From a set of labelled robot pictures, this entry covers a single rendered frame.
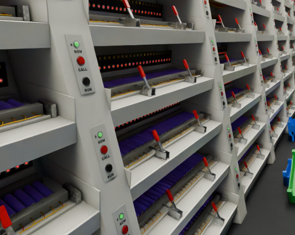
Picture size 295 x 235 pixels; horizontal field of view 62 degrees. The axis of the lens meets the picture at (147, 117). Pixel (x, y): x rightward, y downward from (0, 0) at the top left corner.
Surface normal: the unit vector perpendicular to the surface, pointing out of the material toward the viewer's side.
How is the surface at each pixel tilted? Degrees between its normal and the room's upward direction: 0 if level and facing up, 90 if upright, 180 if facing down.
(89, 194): 90
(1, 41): 110
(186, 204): 20
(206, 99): 90
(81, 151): 90
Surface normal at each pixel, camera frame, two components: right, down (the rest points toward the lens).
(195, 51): -0.60, 0.25
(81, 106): 0.77, -0.08
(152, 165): 0.06, -0.94
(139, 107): 0.80, 0.26
